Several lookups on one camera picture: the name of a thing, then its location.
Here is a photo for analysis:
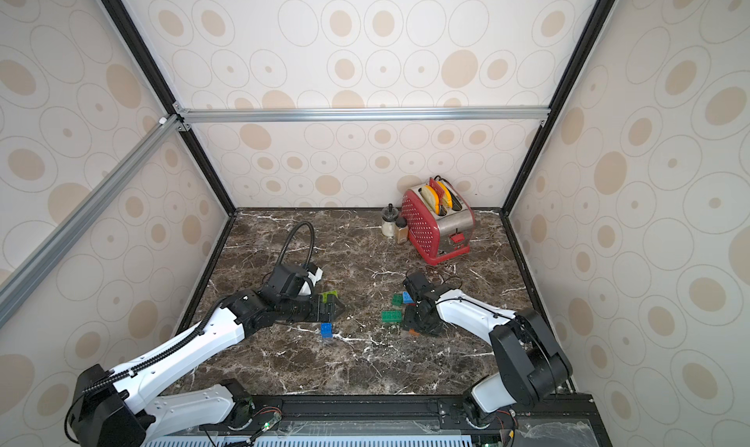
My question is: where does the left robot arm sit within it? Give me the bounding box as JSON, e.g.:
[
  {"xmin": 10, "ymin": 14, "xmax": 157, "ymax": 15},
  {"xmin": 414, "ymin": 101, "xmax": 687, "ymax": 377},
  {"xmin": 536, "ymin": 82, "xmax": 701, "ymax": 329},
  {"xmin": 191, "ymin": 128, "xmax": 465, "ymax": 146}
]
[{"xmin": 64, "ymin": 265, "xmax": 345, "ymax": 446}]

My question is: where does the horizontal aluminium rail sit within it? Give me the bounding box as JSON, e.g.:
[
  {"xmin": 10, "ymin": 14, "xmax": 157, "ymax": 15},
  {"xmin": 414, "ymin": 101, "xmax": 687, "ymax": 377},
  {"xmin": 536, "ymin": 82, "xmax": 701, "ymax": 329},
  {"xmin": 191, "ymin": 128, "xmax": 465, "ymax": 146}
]
[{"xmin": 176, "ymin": 105, "xmax": 550, "ymax": 124}]

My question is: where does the yellow toy slice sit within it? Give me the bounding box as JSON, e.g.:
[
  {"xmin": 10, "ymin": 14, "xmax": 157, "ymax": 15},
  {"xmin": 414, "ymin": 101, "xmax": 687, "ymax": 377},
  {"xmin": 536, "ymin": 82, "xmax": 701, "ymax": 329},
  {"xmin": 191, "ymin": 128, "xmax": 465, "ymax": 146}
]
[{"xmin": 437, "ymin": 181, "xmax": 454, "ymax": 210}]

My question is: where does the blue 2x2 lego brick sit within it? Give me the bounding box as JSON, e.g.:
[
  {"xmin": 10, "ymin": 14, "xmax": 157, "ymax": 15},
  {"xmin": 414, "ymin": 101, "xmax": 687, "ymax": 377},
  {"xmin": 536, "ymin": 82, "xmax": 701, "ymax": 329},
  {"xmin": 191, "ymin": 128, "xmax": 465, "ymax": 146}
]
[{"xmin": 320, "ymin": 323, "xmax": 333, "ymax": 339}]

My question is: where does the glass jar with black lid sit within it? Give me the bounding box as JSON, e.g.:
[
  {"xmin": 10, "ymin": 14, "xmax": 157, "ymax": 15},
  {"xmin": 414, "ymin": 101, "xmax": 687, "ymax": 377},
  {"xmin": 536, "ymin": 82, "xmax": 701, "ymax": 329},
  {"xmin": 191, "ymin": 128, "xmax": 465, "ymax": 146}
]
[{"xmin": 381, "ymin": 204, "xmax": 400, "ymax": 238}]

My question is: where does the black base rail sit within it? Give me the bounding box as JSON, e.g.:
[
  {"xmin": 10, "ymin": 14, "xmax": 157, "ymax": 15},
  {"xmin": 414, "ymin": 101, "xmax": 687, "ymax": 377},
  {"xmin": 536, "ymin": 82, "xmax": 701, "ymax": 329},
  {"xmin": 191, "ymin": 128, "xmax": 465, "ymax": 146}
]
[{"xmin": 150, "ymin": 394, "xmax": 611, "ymax": 446}]

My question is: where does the red polka dot toaster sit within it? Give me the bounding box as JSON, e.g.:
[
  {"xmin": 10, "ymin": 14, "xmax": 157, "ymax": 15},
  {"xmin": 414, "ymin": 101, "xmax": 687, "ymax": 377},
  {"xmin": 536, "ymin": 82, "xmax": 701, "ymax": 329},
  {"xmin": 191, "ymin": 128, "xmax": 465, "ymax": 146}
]
[{"xmin": 402, "ymin": 175, "xmax": 476, "ymax": 265}]

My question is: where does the brown spice jar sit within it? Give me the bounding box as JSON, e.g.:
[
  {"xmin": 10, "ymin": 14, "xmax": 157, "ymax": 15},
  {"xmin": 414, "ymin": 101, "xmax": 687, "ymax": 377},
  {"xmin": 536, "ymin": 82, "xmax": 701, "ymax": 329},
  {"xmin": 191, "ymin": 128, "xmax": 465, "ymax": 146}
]
[{"xmin": 395, "ymin": 216, "xmax": 409, "ymax": 244}]

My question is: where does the toy bread slice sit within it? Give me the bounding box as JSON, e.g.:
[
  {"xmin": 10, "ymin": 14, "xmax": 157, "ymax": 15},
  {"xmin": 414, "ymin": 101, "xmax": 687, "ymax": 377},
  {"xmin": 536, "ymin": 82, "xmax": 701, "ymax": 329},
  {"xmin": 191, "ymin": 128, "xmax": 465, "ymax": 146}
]
[{"xmin": 420, "ymin": 184, "xmax": 447, "ymax": 216}]

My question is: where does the left diagonal aluminium rail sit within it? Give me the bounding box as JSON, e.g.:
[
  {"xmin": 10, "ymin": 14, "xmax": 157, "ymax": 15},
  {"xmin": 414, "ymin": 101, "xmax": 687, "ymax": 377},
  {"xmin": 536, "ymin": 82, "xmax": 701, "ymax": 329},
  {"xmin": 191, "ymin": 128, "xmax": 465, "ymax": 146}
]
[{"xmin": 1, "ymin": 114, "xmax": 181, "ymax": 324}]

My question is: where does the lime green 2x4 lego brick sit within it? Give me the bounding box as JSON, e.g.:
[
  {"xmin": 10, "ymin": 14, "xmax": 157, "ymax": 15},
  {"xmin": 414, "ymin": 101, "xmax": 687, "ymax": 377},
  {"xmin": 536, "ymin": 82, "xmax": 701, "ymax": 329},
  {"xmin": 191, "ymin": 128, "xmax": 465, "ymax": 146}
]
[{"xmin": 320, "ymin": 291, "xmax": 339, "ymax": 304}]

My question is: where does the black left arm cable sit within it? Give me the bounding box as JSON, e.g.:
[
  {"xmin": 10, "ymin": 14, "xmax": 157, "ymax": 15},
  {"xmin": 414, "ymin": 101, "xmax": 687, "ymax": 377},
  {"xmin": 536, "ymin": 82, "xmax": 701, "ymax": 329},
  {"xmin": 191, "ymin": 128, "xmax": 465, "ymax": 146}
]
[{"xmin": 274, "ymin": 220, "xmax": 316, "ymax": 269}]

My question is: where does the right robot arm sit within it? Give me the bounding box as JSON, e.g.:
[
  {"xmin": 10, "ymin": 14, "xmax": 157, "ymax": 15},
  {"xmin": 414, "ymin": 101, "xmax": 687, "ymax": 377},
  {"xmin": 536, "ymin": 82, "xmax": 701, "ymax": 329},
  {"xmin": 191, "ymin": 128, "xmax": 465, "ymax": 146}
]
[{"xmin": 402, "ymin": 272, "xmax": 573, "ymax": 429}]

